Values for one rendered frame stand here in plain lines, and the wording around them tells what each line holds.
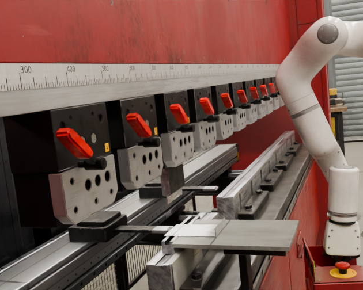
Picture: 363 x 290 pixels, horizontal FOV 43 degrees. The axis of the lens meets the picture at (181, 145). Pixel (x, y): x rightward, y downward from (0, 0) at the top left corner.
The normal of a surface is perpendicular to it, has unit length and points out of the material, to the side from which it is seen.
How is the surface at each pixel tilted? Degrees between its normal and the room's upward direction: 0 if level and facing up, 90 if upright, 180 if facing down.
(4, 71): 90
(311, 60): 123
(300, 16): 90
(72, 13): 90
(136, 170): 90
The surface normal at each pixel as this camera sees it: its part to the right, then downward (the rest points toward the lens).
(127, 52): 0.93, -0.05
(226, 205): -0.34, 0.16
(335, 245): -0.14, 0.13
